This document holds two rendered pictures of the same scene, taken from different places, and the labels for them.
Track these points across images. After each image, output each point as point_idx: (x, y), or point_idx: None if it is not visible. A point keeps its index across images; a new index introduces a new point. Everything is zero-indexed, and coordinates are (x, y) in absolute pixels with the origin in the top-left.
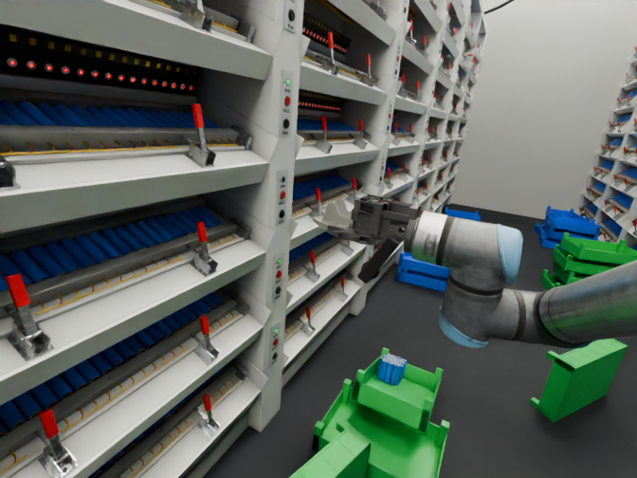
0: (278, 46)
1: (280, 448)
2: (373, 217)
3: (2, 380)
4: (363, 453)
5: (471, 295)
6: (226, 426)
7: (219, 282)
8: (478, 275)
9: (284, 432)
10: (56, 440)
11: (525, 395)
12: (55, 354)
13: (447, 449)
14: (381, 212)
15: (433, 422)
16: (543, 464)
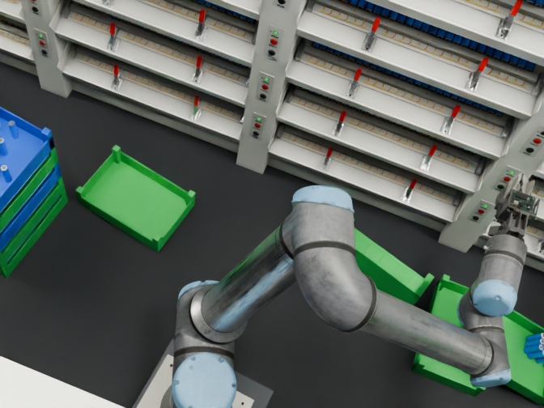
0: None
1: (429, 259)
2: (503, 206)
3: (334, 95)
4: (411, 293)
5: (469, 290)
6: (412, 206)
7: (449, 141)
8: (473, 284)
9: (444, 261)
10: (340, 123)
11: None
12: (352, 101)
13: (472, 399)
14: (508, 210)
15: (498, 393)
16: None
